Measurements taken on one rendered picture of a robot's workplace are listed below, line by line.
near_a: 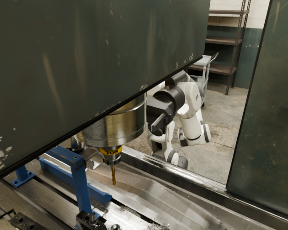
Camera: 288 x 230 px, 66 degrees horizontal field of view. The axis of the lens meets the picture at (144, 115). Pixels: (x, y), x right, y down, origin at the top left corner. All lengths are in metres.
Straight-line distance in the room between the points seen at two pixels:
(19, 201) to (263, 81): 1.15
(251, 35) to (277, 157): 4.00
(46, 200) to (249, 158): 0.94
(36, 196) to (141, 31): 1.01
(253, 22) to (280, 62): 4.00
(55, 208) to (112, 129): 0.76
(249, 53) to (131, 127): 4.68
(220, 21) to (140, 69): 4.80
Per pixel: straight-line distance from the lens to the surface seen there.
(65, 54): 0.20
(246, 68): 5.08
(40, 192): 1.19
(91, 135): 0.40
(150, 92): 1.12
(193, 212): 1.29
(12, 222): 1.03
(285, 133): 1.06
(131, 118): 0.39
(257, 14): 4.93
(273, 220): 1.36
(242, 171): 1.20
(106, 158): 0.51
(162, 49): 0.34
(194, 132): 0.86
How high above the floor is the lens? 1.70
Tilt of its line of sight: 28 degrees down
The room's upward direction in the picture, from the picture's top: straight up
